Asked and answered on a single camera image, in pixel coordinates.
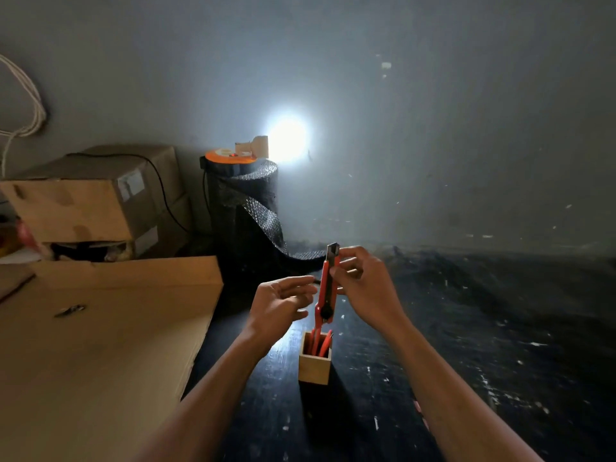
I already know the person's left hand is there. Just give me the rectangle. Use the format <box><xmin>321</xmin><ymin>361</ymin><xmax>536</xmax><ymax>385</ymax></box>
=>
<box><xmin>245</xmin><ymin>276</ymin><xmax>319</xmax><ymax>353</ymax></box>

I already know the person's right hand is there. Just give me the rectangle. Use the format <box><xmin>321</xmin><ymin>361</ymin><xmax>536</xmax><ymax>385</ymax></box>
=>
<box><xmin>329</xmin><ymin>245</ymin><xmax>411</xmax><ymax>335</ymax></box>

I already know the red utility knife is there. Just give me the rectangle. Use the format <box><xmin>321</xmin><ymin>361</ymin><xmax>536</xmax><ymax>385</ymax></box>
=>
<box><xmin>314</xmin><ymin>242</ymin><xmax>341</xmax><ymax>332</ymax></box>

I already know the person's right forearm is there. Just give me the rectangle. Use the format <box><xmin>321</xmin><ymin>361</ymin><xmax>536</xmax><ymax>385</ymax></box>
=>
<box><xmin>382</xmin><ymin>318</ymin><xmax>544</xmax><ymax>462</ymax></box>

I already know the person's left forearm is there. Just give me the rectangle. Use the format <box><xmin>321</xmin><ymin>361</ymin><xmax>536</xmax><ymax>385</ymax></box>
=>
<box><xmin>132</xmin><ymin>329</ymin><xmax>272</xmax><ymax>462</ymax></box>

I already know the small wooden holder box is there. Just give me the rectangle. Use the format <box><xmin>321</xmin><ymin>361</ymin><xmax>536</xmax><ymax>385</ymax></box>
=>
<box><xmin>298</xmin><ymin>331</ymin><xmax>333</xmax><ymax>386</ymax></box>

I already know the black bubble wrap roll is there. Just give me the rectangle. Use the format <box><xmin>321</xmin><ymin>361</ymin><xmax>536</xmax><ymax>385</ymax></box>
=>
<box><xmin>200</xmin><ymin>158</ymin><xmax>329</xmax><ymax>279</ymax></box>

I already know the orange tape roll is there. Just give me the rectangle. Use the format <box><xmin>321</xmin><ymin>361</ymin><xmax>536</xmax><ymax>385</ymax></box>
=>
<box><xmin>204</xmin><ymin>148</ymin><xmax>258</xmax><ymax>165</ymax></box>

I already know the small beige cardboard piece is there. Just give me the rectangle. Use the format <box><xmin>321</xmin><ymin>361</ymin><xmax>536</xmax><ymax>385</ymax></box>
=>
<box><xmin>234</xmin><ymin>135</ymin><xmax>270</xmax><ymax>159</ymax></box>

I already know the bright round lamp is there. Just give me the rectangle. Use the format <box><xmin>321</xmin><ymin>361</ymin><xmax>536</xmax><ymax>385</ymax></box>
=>
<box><xmin>266</xmin><ymin>112</ymin><xmax>312</xmax><ymax>164</ymax></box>

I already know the large flat cardboard sheet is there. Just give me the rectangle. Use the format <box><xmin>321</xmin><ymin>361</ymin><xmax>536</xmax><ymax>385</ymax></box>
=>
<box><xmin>0</xmin><ymin>256</ymin><xmax>224</xmax><ymax>462</ymax></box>

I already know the brown cardboard box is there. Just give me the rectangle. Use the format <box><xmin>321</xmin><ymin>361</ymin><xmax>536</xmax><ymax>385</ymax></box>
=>
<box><xmin>0</xmin><ymin>144</ymin><xmax>193</xmax><ymax>261</ymax></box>

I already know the white rope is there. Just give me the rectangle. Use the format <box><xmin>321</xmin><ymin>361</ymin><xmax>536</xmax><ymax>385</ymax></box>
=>
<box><xmin>0</xmin><ymin>54</ymin><xmax>48</xmax><ymax>179</ymax></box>

